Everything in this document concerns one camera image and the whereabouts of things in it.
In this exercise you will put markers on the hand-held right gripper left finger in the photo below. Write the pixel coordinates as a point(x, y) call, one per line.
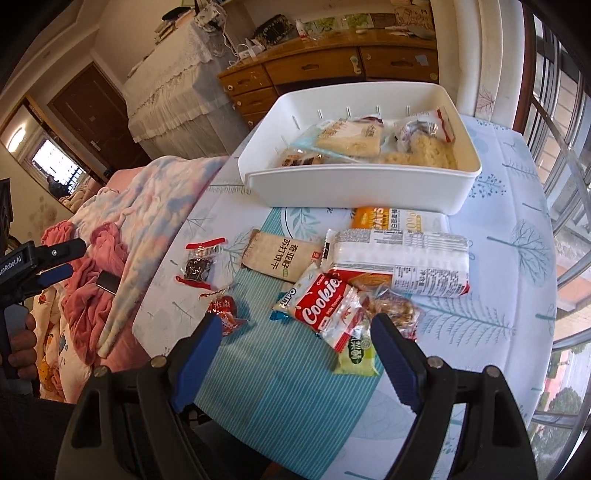
point(196, 364)

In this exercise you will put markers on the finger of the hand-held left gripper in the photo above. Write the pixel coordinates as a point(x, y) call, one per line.
point(64, 251)
point(55, 275)

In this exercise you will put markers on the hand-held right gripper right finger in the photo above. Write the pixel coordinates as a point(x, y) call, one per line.
point(397, 364)

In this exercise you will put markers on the green candy packet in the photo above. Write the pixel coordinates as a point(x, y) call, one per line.
point(355, 360)

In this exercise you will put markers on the clear nut snack packet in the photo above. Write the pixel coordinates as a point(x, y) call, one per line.
point(392, 307)

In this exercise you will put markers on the small red candy packet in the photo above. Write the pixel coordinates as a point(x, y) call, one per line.
point(224, 311)

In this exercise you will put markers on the blue candy packet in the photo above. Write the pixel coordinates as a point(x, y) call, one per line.
point(277, 316)

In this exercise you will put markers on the red white cookie packet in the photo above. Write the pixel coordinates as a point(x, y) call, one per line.
point(323, 304)

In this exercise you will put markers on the red-top dried plum packet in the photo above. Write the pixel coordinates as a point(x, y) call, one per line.
point(201, 267)

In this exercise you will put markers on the large white wafer packet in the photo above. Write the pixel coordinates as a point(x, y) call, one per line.
point(397, 258)

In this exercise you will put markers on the beige soda cracker packet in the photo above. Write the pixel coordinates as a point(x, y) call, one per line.
point(281, 256)

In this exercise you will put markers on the orange oat bar packet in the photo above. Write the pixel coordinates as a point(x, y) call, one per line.
point(378, 219)

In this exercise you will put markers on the white plastic bin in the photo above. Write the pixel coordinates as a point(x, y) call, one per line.
point(360, 189)

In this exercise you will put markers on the clear waffle packet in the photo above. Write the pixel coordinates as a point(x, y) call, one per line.
point(300, 159)

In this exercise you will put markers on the pale yellow cake packet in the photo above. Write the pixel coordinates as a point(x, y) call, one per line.
point(351, 136)

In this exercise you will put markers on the red-top white snack packet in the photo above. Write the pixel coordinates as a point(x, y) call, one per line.
point(444, 124)

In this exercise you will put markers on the person's left hand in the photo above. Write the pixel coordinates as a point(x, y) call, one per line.
point(23, 344)

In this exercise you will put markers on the pink blanket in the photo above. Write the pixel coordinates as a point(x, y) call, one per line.
point(87, 304)

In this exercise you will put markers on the small black silver object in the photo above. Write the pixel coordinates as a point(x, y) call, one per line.
point(108, 281)

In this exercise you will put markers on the cartoon print quilt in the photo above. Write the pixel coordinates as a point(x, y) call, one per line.
point(51, 369)

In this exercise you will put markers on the pastel fleece blanket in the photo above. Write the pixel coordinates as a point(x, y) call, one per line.
point(157, 198)

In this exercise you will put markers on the tree-print tablecloth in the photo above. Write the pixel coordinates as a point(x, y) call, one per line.
point(498, 258)

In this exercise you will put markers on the brown wooden door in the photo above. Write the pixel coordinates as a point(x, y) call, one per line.
point(92, 106)

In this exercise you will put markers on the white lace cover cloth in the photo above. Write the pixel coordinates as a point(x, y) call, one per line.
point(180, 101)

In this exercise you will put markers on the stack of books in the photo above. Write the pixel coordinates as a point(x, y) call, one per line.
point(166, 30)

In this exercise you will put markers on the metal window bars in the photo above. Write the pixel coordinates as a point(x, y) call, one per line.
point(568, 152)

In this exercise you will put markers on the white power strip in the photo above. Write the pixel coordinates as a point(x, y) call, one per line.
point(247, 48)

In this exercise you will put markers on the wooden desk with drawers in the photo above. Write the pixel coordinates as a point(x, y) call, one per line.
point(304, 69)

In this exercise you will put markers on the black patterned bag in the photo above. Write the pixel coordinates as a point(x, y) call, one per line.
point(272, 28)

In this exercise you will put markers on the white curtain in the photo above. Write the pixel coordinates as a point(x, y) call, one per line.
point(485, 55)

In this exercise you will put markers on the small white bottle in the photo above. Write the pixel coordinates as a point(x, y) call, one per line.
point(301, 27)

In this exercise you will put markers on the green leaf print card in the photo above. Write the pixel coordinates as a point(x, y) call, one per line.
point(356, 20)
point(328, 23)

